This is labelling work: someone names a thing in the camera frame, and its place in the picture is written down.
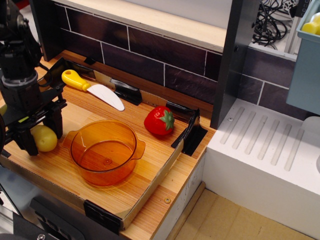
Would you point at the dark grey vertical post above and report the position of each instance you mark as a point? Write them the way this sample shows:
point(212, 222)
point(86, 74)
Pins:
point(240, 30)

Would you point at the yellow toy in bin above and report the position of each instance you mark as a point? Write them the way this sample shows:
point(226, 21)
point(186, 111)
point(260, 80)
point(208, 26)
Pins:
point(313, 26)

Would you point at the green toy pear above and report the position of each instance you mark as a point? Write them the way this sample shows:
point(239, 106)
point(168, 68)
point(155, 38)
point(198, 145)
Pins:
point(3, 109)

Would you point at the yellow toy potato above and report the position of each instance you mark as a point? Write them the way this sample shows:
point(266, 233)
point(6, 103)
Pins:
point(44, 137)

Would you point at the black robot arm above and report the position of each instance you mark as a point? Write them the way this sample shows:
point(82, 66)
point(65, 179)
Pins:
point(20, 54)

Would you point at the white toy sink drainboard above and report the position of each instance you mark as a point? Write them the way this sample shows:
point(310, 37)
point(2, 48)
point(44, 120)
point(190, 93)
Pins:
point(269, 163)

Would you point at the orange transparent plastic pot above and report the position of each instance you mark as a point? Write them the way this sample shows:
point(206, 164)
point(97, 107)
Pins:
point(105, 152)

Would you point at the cardboard fence with black tape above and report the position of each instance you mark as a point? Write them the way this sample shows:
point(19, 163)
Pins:
point(53, 181)

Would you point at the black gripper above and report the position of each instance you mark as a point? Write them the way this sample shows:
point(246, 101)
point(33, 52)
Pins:
point(27, 106)

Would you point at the red toy strawberry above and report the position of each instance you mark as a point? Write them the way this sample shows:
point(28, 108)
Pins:
point(160, 121)

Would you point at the yellow handled white toy knife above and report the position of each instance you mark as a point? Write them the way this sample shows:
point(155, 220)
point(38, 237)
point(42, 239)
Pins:
point(71, 78)

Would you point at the teal plastic bin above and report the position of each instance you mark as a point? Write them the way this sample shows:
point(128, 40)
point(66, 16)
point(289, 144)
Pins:
point(304, 90)

